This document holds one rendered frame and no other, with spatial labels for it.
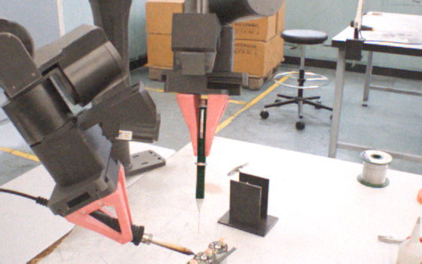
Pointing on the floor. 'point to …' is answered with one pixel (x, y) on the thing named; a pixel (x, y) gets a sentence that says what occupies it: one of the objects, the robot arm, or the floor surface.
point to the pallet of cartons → (269, 69)
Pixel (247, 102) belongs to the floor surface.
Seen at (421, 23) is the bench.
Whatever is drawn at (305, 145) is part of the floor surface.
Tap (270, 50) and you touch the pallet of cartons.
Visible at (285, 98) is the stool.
